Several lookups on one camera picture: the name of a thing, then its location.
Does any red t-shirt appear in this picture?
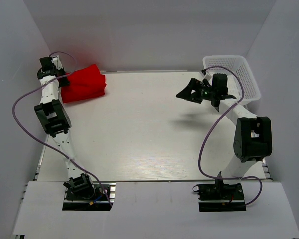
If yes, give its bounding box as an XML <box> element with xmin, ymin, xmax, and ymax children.
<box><xmin>63</xmin><ymin>63</ymin><xmax>108</xmax><ymax>98</ymax></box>
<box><xmin>61</xmin><ymin>85</ymin><xmax>105</xmax><ymax>103</ymax></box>

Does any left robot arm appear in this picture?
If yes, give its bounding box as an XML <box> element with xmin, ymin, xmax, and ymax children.
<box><xmin>34</xmin><ymin>56</ymin><xmax>95</xmax><ymax>199</ymax></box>

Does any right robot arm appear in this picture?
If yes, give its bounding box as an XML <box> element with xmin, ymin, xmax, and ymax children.
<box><xmin>176</xmin><ymin>73</ymin><xmax>272</xmax><ymax>197</ymax></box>

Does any folded red t-shirt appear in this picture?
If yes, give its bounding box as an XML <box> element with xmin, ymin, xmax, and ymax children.
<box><xmin>61</xmin><ymin>85</ymin><xmax>105</xmax><ymax>103</ymax></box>

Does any white plastic basket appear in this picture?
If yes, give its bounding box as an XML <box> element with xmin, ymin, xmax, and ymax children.
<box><xmin>202</xmin><ymin>55</ymin><xmax>261</xmax><ymax>105</ymax></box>

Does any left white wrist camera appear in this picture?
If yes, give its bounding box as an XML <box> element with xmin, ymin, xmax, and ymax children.
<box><xmin>52</xmin><ymin>55</ymin><xmax>64</xmax><ymax>71</ymax></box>

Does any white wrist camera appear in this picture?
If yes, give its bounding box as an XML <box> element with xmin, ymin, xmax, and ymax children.
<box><xmin>52</xmin><ymin>55</ymin><xmax>64</xmax><ymax>71</ymax></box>
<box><xmin>200</xmin><ymin>69</ymin><xmax>212</xmax><ymax>86</ymax></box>

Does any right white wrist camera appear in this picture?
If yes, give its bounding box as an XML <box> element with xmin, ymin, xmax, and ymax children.
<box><xmin>200</xmin><ymin>69</ymin><xmax>212</xmax><ymax>86</ymax></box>

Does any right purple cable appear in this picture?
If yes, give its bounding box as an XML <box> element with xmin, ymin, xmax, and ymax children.
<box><xmin>198</xmin><ymin>66</ymin><xmax>263</xmax><ymax>206</ymax></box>

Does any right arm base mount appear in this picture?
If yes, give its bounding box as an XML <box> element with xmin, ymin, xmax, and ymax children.
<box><xmin>192</xmin><ymin>183</ymin><xmax>246</xmax><ymax>212</ymax></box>

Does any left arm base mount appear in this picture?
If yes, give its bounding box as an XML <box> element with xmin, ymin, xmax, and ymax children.
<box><xmin>62</xmin><ymin>183</ymin><xmax>115</xmax><ymax>212</ymax></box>

